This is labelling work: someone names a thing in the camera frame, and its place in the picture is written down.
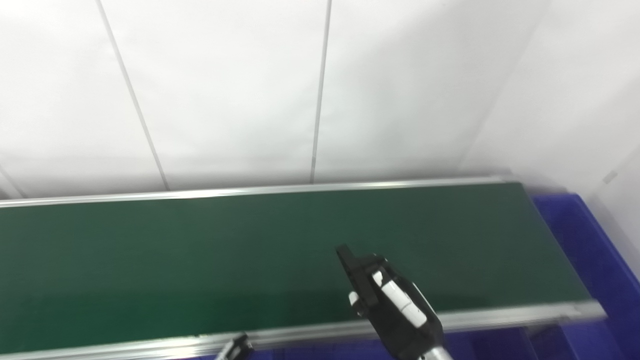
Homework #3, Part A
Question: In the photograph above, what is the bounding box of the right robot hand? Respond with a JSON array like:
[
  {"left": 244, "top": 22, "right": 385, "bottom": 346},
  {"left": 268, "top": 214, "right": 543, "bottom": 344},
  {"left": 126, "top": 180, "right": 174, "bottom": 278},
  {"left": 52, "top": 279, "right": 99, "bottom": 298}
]
[{"left": 348, "top": 253, "right": 446, "bottom": 360}]

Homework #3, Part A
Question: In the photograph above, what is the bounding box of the blue plastic bin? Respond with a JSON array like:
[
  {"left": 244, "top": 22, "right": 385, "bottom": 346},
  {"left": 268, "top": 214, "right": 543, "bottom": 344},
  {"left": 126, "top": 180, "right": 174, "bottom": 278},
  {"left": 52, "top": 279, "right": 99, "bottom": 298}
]
[
  {"left": 252, "top": 327, "right": 531, "bottom": 360},
  {"left": 525, "top": 194, "right": 640, "bottom": 360}
]

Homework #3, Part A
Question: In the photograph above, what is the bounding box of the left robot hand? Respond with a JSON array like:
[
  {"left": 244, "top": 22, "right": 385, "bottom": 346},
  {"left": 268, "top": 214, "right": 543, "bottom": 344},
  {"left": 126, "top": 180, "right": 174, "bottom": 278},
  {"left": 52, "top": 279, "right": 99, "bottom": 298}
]
[{"left": 214, "top": 332, "right": 254, "bottom": 360}]

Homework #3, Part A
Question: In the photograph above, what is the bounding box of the green conveyor belt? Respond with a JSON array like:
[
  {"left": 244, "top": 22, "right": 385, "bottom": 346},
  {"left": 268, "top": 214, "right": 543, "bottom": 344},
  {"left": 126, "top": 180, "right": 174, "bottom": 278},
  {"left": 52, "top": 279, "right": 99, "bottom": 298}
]
[
  {"left": 0, "top": 182, "right": 593, "bottom": 353},
  {"left": 0, "top": 175, "right": 608, "bottom": 360}
]

